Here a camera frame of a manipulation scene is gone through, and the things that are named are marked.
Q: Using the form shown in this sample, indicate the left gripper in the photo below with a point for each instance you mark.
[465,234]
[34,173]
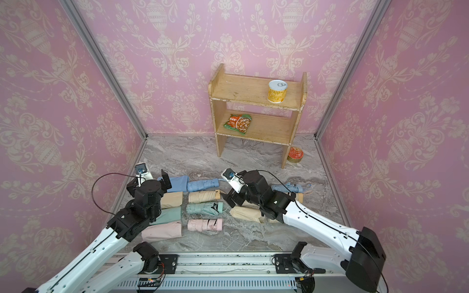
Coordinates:
[163,187]

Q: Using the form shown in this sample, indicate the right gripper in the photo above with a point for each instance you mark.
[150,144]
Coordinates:
[235,197]

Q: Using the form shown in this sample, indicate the beige umbrella sleeve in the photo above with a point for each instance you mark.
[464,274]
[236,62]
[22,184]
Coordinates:
[247,214]

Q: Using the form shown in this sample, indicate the pink sleeved umbrella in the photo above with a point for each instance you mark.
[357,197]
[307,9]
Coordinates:
[162,232]

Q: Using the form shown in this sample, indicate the blue sleeved umbrella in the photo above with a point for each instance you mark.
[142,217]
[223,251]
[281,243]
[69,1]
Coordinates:
[179,184]

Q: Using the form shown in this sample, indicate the beige sleeved umbrella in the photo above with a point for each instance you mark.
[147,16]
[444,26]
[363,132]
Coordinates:
[172,200]

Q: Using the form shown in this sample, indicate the green sleeved umbrella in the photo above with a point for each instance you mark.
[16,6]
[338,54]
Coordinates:
[168,215]

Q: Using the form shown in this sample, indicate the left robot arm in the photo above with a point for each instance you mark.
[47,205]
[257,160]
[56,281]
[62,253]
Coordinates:
[80,274]

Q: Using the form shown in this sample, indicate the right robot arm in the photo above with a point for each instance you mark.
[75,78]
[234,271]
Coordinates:
[359,254]

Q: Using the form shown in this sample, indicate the red round tin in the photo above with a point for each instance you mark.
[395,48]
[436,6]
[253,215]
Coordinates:
[295,154]

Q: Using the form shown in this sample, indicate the orange green snack packet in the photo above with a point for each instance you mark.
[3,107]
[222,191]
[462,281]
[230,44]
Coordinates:
[239,123]

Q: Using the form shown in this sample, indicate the yellow can white lid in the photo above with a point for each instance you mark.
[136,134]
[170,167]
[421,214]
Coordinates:
[277,91]

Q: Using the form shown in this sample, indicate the wooden two-tier shelf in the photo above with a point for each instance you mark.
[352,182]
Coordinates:
[272,123]

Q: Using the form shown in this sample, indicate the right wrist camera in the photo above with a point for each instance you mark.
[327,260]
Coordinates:
[233,179]

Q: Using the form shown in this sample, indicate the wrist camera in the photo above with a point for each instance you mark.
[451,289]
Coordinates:
[233,179]
[142,172]

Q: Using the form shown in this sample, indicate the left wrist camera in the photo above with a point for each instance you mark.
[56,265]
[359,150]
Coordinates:
[142,172]

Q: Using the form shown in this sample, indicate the aluminium front rail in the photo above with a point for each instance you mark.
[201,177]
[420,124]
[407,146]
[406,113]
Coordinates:
[236,272]

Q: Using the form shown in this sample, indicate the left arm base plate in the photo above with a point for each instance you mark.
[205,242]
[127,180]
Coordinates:
[163,262]

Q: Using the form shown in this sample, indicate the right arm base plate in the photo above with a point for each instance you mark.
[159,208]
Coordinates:
[290,263]

